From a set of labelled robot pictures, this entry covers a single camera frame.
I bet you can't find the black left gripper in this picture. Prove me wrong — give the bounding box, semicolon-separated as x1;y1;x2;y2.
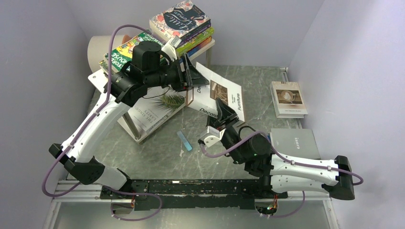
146;53;210;92

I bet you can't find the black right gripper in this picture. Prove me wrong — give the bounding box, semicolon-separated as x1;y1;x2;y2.
205;97;246;165

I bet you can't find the brown cover book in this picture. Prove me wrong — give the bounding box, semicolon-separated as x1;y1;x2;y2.
187;62;245;123

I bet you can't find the white palm leaf book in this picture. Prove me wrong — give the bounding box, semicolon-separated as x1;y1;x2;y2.
128;87;187;138

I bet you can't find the floral Little Women book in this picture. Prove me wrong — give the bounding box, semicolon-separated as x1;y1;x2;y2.
149;0;211;45

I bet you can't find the white magazine with photo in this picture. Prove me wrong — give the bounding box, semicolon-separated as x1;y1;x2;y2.
270;81;308;119

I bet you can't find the green 104-storey treehouse book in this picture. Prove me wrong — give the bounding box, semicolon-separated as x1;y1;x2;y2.
104;32;168;71

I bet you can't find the dark green garden book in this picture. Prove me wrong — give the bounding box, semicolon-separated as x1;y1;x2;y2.
99;60;118;78

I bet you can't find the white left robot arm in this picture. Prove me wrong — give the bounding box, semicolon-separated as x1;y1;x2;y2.
49;41;209;198

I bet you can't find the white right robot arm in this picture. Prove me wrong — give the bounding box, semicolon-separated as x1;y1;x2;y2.
198;98;357;200

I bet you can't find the blue orange book in stack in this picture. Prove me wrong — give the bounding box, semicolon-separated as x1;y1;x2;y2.
186;36;212;58

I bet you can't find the green treehouse book in stack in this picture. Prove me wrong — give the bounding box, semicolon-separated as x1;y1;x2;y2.
176;27;215;57

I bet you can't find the light blue glue stick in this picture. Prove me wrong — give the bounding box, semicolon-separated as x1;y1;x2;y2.
177;131;193;152

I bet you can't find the purple treehouse book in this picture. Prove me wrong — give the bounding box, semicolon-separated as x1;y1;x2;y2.
176;25;214;53

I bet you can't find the grey laptop box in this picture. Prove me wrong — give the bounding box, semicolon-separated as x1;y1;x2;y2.
270;128;320;159

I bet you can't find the white two-tier shelf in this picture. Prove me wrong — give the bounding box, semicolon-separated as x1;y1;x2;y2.
88;38;216;144

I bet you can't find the white tape roll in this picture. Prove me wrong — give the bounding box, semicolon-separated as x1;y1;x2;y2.
87;34;130;73

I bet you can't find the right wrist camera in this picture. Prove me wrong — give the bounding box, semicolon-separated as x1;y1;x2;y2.
199;126;225;147

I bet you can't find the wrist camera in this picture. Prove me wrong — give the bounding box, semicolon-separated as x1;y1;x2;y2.
199;126;225;147
161;35;181;61

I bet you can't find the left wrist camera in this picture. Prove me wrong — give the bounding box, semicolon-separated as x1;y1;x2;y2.
161;35;181;61

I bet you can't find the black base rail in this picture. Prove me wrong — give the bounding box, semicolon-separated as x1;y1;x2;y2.
100;179;276;211

